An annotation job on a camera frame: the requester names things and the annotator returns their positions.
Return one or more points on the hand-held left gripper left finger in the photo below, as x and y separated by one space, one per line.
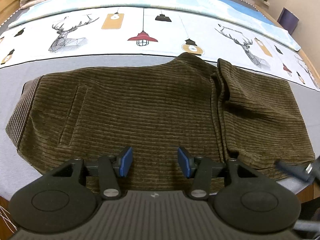
125 162

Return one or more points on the light blue patterned quilt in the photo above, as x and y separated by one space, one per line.
150 0

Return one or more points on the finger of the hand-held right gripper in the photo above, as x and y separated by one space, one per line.
292 169

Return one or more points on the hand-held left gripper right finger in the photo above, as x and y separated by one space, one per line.
183 162

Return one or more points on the purple box by wall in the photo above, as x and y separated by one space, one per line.
288 21

